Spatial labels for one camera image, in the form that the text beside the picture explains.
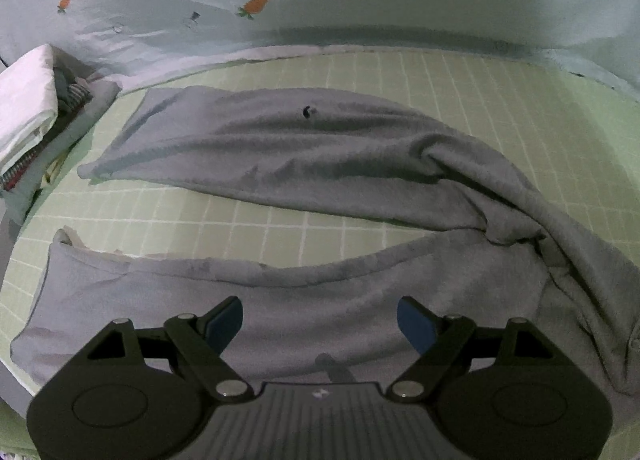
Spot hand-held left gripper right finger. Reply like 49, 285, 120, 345
390, 296, 558, 401

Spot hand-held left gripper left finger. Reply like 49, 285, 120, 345
72, 296, 249, 401

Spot grey pants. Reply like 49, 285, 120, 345
10, 85, 640, 396

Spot stack of folded clothes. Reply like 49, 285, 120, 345
0, 77, 121, 241

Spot red striped cloth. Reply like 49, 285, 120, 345
0, 147, 38, 191

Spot grey checked cloth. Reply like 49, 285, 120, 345
52, 67, 93, 113

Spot white folded cloth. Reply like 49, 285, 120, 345
0, 44, 57, 176

